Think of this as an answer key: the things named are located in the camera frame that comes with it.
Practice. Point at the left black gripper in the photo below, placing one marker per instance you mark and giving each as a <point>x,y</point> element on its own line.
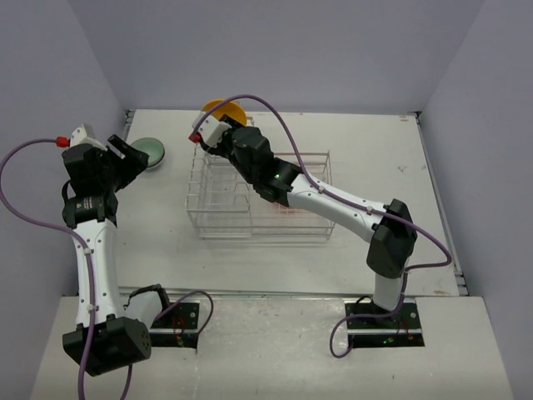
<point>132,162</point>

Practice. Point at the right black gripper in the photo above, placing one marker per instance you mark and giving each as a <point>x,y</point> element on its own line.
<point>219,149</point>

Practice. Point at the mint green bowl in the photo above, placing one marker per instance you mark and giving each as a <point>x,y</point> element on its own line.
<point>154,148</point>

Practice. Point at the yellow bowl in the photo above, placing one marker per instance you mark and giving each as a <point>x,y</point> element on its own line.
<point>230,113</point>

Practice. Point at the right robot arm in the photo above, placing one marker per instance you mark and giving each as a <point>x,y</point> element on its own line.
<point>387,228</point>

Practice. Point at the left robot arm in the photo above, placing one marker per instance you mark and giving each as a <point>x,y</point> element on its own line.
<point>109,334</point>

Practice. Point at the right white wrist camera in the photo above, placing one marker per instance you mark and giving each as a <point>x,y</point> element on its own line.
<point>208,129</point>

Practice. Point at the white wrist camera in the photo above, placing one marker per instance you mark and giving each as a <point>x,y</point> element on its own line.
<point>208,129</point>
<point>84,134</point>

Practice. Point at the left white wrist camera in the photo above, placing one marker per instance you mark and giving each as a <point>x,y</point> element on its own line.
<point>84,134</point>

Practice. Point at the white wire dish rack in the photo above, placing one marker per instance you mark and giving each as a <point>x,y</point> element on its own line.
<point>221,205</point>

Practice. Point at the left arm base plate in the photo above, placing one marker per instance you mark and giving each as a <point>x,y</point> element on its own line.
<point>178,328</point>

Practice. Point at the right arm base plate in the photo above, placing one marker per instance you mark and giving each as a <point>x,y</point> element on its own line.
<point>400,331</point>

